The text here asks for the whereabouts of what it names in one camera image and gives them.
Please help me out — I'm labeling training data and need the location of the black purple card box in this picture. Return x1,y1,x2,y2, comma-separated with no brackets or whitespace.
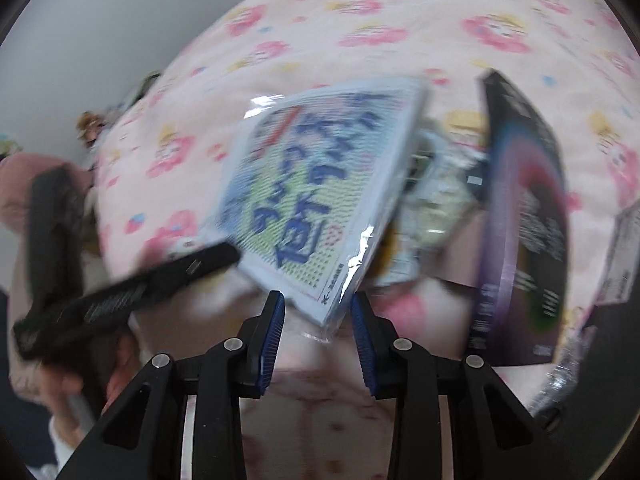
465,70,568,366

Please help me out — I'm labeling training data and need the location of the blue cartoon puzzle pack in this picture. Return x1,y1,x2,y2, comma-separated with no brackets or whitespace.
201,77,430,330

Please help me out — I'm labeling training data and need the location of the person's left hand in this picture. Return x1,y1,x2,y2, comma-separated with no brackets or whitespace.
38,334,141,432

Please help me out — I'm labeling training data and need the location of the pink cartoon print blanket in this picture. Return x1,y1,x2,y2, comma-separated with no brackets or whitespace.
96,0,639,479

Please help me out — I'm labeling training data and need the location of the black storage box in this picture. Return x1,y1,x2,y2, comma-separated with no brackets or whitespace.
529,204,639,479

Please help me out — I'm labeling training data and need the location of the clear plastic accessory bag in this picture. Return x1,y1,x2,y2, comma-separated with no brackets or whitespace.
369,127,487,287

